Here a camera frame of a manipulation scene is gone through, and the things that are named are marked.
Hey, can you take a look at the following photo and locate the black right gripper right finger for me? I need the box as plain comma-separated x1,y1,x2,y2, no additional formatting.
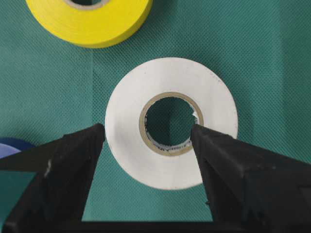
190,124,311,233

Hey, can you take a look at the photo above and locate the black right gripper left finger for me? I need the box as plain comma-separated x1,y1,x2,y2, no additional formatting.
0,123,105,233

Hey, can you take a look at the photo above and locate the white tape roll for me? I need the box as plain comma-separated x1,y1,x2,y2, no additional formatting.
105,57,238,190

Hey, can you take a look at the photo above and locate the yellow tape roll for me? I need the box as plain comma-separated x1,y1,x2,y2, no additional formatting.
26,0,153,49

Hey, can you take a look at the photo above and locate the blue tape roll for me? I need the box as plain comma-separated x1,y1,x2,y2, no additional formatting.
0,137,35,159

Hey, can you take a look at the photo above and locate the green table cloth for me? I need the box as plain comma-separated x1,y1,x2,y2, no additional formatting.
0,0,311,222

